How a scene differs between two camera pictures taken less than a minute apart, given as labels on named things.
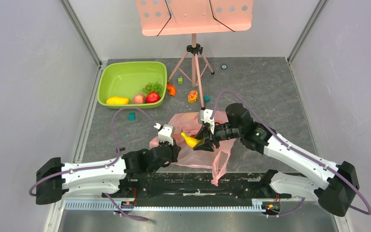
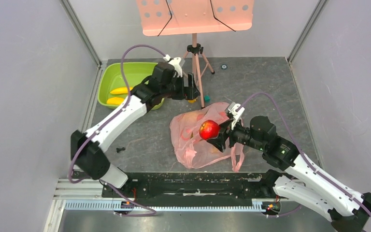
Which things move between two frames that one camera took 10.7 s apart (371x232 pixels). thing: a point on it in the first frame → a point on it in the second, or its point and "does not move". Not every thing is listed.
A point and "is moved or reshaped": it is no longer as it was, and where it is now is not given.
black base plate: x=191 y=185 does not move
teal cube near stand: x=206 y=99 does not move
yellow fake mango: x=117 y=100 does not move
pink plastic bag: x=218 y=160 is moved or reshaped
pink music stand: x=165 y=17 does not move
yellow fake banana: x=191 y=141 → x=121 y=90
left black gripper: x=176 y=149 → x=190 y=93
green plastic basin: x=132 y=84 does not move
